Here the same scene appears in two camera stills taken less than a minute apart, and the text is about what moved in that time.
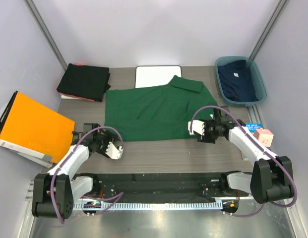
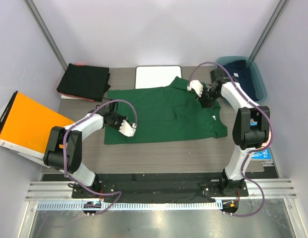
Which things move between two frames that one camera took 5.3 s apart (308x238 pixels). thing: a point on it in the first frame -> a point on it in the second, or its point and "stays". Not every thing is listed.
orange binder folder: (34, 131) stays
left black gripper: (109, 137) -> (122, 118)
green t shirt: (160, 113) stays
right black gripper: (205, 138) -> (204, 103)
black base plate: (229, 186) stays
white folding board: (150, 76) stays
